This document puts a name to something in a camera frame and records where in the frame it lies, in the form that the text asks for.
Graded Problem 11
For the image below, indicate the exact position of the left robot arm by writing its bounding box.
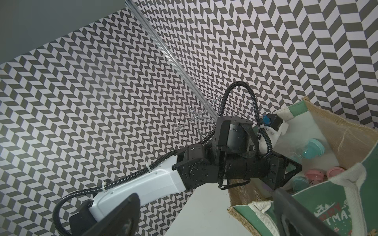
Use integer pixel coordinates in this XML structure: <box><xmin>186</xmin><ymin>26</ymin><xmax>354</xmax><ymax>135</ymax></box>
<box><xmin>52</xmin><ymin>81</ymin><xmax>302</xmax><ymax>236</ymax></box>

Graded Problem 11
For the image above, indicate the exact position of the green hourglass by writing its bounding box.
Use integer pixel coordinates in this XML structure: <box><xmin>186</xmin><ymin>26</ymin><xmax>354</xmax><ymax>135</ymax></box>
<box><xmin>292</xmin><ymin>177</ymin><xmax>310</xmax><ymax>192</ymax></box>
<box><xmin>289</xmin><ymin>139</ymin><xmax>325</xmax><ymax>162</ymax></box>

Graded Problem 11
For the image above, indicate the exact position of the silver wire stand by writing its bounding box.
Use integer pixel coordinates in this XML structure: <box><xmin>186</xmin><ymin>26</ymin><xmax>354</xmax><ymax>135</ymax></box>
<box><xmin>173</xmin><ymin>96</ymin><xmax>221</xmax><ymax>139</ymax></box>

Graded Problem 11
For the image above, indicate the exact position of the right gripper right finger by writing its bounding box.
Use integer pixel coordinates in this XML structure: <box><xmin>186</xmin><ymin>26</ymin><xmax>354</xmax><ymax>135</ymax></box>
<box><xmin>273</xmin><ymin>189</ymin><xmax>337</xmax><ymax>236</ymax></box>

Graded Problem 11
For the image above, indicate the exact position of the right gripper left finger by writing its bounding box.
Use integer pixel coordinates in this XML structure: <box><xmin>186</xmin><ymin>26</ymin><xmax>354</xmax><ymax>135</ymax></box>
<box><xmin>83</xmin><ymin>193</ymin><xmax>140</xmax><ymax>236</ymax></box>

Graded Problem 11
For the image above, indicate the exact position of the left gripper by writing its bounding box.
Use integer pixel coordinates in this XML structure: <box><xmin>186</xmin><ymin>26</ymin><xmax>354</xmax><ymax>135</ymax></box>
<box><xmin>218</xmin><ymin>153</ymin><xmax>302</xmax><ymax>190</ymax></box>

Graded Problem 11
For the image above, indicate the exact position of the pink hourglass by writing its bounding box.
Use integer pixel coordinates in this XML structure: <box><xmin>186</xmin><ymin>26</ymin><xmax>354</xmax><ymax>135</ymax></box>
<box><xmin>305</xmin><ymin>169</ymin><xmax>326</xmax><ymax>186</ymax></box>
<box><xmin>326</xmin><ymin>167</ymin><xmax>346</xmax><ymax>179</ymax></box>

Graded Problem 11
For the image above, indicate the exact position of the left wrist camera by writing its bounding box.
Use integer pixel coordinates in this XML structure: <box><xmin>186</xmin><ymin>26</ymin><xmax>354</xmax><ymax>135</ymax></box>
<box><xmin>253</xmin><ymin>114</ymin><xmax>289</xmax><ymax>154</ymax></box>

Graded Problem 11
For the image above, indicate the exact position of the green canvas Christmas bag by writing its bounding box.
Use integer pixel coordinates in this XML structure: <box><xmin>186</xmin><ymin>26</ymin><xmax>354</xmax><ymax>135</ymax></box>
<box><xmin>226</xmin><ymin>95</ymin><xmax>378</xmax><ymax>236</ymax></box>

